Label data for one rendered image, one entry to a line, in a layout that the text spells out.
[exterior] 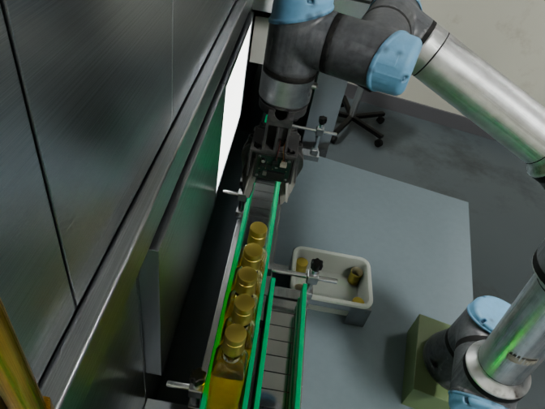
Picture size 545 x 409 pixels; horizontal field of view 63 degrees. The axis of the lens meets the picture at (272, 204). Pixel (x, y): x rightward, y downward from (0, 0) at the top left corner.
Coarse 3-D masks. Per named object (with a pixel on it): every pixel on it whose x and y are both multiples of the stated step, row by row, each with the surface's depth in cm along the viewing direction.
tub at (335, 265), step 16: (304, 256) 129; (320, 256) 129; (336, 256) 128; (352, 256) 128; (320, 272) 131; (336, 272) 132; (368, 272) 125; (320, 288) 127; (336, 288) 128; (352, 288) 129; (368, 288) 121; (352, 304) 116; (368, 304) 117
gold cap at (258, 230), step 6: (258, 222) 87; (252, 228) 85; (258, 228) 86; (264, 228) 86; (252, 234) 85; (258, 234) 85; (264, 234) 85; (252, 240) 86; (258, 240) 86; (264, 240) 87
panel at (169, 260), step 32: (224, 96) 94; (192, 160) 72; (192, 192) 76; (160, 224) 61; (192, 224) 83; (160, 256) 59; (192, 256) 92; (160, 288) 63; (160, 320) 68; (160, 352) 75
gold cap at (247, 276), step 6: (240, 270) 77; (246, 270) 78; (252, 270) 78; (240, 276) 76; (246, 276) 77; (252, 276) 77; (240, 282) 77; (246, 282) 76; (252, 282) 77; (240, 288) 78; (246, 288) 77; (252, 288) 78; (240, 294) 78; (246, 294) 78; (252, 294) 79
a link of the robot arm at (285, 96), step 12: (264, 72) 60; (264, 84) 61; (276, 84) 60; (288, 84) 59; (300, 84) 60; (312, 84) 62; (264, 96) 62; (276, 96) 61; (288, 96) 60; (300, 96) 61; (276, 108) 62; (288, 108) 62; (300, 108) 64
